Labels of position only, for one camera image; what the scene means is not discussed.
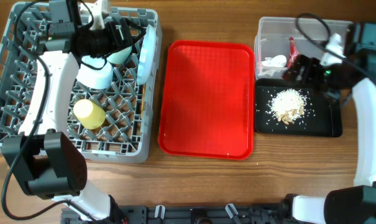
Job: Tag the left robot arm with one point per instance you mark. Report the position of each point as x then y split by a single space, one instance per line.
42 159

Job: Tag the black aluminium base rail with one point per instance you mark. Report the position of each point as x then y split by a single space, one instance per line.
211 214

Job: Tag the grey plastic dishwasher rack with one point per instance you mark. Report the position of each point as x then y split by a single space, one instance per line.
123 137

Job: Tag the red plastic tray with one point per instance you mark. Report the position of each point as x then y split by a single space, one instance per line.
208 100

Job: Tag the light blue bowl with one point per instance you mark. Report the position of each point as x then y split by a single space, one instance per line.
95 73

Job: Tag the red snack wrapper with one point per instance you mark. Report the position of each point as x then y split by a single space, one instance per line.
294 53

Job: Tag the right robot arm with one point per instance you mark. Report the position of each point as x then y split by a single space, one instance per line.
355 70

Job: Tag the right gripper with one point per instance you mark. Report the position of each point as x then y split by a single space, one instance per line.
312 65

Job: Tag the wooden chopstick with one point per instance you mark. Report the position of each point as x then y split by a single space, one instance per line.
142 102

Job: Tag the black plastic tray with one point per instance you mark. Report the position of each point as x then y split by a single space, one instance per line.
320 118

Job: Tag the white tissue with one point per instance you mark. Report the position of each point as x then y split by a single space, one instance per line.
276 61

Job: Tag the yellow plastic cup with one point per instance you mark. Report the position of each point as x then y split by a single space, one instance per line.
89 114

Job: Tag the green bowl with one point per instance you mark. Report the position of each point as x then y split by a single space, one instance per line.
119 57

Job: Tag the clear plastic bin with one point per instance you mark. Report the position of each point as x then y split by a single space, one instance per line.
273 37

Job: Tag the food scraps and rice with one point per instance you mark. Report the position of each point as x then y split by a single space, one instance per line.
290 105

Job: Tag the light blue round plate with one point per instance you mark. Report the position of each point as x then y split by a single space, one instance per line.
146 58

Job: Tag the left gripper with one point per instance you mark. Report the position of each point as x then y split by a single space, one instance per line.
118 42

